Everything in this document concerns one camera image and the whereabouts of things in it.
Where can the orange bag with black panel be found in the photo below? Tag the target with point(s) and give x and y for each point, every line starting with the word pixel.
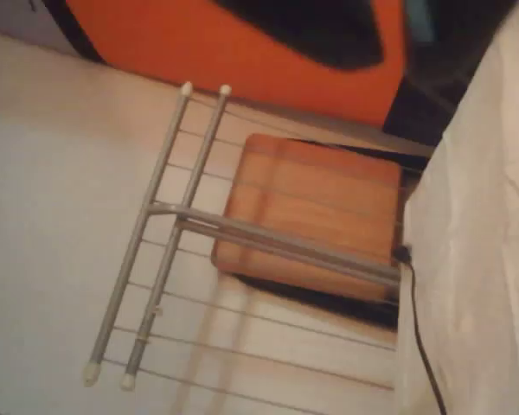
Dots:
pixel 242 65

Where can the grey metal drying rack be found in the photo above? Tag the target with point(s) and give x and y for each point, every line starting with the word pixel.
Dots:
pixel 285 250

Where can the wooden stool seat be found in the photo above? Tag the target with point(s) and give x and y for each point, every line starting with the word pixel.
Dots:
pixel 320 186

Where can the white tablecloth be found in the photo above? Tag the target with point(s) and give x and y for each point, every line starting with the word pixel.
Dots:
pixel 480 259

